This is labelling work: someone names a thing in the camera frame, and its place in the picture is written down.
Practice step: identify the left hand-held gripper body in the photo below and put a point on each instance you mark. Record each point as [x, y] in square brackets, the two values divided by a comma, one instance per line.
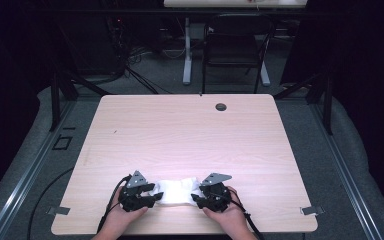
[131, 200]

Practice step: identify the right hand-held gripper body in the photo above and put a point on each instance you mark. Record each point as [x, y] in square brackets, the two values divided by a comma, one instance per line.
[217, 198]

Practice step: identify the person's left hand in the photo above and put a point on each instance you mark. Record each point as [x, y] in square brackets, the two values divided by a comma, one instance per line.
[121, 220]

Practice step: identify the person's right hand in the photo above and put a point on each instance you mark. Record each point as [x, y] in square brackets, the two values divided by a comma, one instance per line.
[225, 220]

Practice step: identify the white desk with legs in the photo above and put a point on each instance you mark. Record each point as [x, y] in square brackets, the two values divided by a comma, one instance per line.
[187, 50]

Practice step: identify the black folding chair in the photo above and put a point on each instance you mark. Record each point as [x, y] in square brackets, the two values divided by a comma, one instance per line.
[233, 46]

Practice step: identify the metal table bracket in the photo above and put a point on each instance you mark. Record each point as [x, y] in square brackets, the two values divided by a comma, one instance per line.
[312, 210]
[58, 210]

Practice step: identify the aluminium floor rail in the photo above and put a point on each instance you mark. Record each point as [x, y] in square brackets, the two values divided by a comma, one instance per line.
[26, 173]
[346, 173]

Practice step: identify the black metal frame stand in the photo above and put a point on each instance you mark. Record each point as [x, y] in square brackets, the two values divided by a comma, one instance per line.
[327, 106]
[55, 100]

